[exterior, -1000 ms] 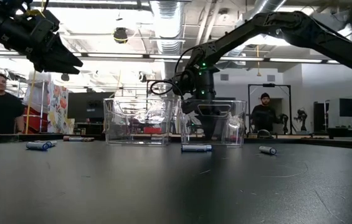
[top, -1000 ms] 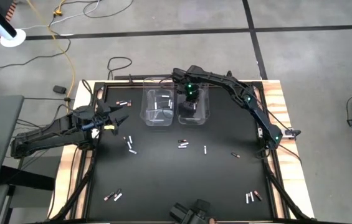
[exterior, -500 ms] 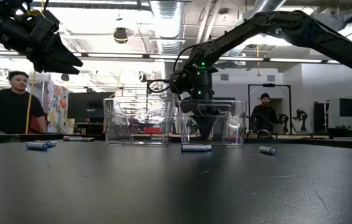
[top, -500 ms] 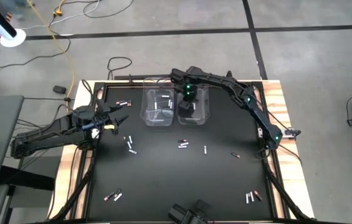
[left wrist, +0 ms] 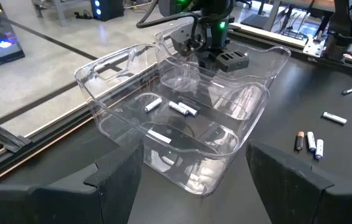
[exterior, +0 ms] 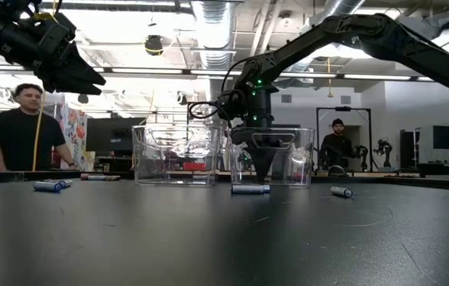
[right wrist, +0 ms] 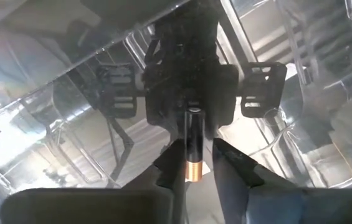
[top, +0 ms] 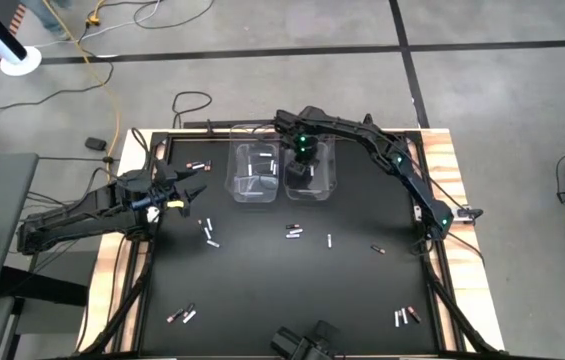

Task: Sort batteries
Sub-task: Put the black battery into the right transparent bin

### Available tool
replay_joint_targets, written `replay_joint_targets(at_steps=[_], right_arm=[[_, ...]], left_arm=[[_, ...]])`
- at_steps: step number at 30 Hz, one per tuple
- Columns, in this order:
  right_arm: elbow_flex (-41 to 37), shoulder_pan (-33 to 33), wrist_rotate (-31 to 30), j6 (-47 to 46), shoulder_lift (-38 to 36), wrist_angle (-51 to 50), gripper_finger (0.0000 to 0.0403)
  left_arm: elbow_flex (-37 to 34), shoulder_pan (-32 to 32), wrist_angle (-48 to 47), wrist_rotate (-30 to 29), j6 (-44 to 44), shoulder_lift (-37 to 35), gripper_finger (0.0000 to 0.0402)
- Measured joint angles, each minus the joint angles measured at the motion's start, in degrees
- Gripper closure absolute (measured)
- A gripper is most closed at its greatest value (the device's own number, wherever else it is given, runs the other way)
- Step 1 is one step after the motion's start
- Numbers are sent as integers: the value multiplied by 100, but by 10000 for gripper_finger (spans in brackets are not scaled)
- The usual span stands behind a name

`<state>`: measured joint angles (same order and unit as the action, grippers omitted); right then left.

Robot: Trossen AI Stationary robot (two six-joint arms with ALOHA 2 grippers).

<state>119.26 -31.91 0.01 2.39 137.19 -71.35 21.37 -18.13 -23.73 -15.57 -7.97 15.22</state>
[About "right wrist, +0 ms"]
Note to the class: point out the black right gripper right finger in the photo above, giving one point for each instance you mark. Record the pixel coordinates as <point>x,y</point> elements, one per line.
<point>228,174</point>

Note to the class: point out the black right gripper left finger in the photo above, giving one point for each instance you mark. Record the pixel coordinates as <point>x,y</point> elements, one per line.
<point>175,168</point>

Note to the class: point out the black copper-top battery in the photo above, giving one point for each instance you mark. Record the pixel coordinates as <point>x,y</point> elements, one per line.
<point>194,140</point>

